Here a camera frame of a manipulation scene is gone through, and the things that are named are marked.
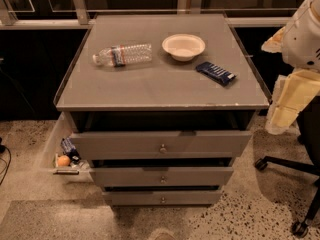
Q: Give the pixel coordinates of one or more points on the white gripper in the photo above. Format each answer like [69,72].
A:
[302,43]

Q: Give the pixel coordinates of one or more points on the grey bottom drawer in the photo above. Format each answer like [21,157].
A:
[155,198]

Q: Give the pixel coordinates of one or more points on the grey drawer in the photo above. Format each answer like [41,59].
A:
[161,176]
[160,144]
[155,198]

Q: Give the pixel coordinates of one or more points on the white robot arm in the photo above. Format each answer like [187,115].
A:
[299,44]

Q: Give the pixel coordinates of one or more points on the grey drawer cabinet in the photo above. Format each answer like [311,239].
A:
[163,94]

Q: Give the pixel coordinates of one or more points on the grey middle drawer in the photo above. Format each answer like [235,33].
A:
[161,176]

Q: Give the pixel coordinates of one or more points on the grey top drawer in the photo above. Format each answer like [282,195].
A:
[160,144]

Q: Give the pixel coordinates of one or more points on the black office chair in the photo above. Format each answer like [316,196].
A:
[309,125]

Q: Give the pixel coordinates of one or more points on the blue snack bag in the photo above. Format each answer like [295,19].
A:
[215,73]

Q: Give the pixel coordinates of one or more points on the white paper bowl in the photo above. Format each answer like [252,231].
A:
[183,47]

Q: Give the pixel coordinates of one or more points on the clear plastic water bottle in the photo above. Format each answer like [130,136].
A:
[122,55]

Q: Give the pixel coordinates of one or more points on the metal window railing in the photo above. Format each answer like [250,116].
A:
[36,14]

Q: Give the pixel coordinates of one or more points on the clear plastic side bin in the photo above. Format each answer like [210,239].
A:
[52,150]

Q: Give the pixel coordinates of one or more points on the blue packet in bin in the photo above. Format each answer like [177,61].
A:
[69,149]

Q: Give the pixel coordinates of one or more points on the orange fruit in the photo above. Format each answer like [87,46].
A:
[63,161]

